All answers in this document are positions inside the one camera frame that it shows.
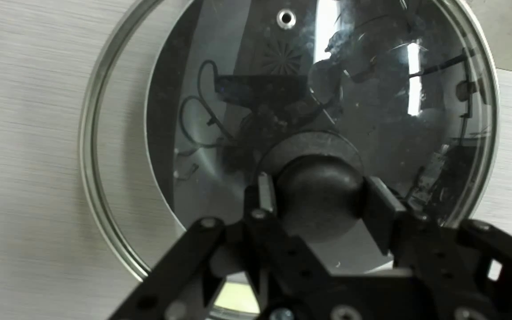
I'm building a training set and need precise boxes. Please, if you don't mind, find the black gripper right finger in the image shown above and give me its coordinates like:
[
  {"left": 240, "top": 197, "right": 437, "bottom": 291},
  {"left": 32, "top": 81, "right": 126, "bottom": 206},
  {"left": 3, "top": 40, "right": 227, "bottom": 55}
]
[{"left": 359, "top": 174, "right": 512, "bottom": 320}]

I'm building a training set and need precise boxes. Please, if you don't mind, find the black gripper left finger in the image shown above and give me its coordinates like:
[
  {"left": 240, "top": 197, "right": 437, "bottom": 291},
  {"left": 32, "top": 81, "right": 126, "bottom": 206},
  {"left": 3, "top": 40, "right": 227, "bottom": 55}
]
[{"left": 108, "top": 172, "right": 332, "bottom": 320}]

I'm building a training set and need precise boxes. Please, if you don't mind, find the glass lid with black knob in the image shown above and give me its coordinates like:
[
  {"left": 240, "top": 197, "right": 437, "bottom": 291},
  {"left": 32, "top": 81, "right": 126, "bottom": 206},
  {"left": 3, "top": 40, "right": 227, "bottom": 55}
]
[{"left": 76, "top": 0, "right": 501, "bottom": 318}]

